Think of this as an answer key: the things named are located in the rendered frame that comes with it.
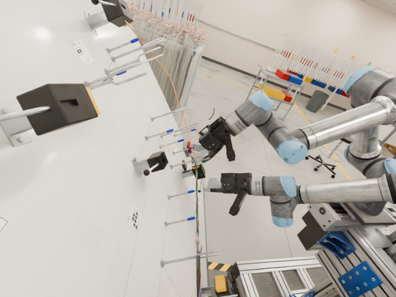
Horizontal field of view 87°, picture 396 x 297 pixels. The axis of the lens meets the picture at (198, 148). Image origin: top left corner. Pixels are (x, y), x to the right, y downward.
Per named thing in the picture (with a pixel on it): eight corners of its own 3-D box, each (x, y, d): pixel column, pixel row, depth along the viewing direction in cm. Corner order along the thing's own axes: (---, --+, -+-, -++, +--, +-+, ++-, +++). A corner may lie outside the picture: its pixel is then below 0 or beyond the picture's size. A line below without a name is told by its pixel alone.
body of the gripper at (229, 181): (225, 173, 91) (253, 172, 85) (225, 194, 89) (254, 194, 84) (218, 172, 84) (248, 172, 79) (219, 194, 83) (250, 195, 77)
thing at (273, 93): (272, 116, 523) (296, 74, 464) (280, 126, 482) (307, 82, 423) (236, 106, 501) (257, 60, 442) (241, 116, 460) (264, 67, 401)
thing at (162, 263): (164, 261, 50) (221, 250, 48) (163, 269, 49) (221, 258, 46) (160, 257, 49) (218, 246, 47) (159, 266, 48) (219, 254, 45)
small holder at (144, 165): (120, 170, 43) (151, 160, 42) (136, 155, 52) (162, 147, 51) (129, 189, 44) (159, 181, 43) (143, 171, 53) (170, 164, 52)
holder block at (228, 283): (209, 310, 72) (237, 306, 70) (198, 297, 65) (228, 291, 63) (208, 294, 75) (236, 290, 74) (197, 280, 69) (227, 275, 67)
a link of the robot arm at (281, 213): (298, 215, 83) (296, 190, 81) (290, 231, 75) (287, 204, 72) (278, 211, 88) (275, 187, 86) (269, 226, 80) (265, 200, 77)
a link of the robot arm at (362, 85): (363, 181, 101) (374, 89, 66) (341, 161, 112) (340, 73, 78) (388, 170, 99) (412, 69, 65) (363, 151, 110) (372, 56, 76)
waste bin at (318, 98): (320, 115, 683) (332, 97, 649) (308, 111, 674) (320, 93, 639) (313, 108, 720) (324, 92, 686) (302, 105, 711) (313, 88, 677)
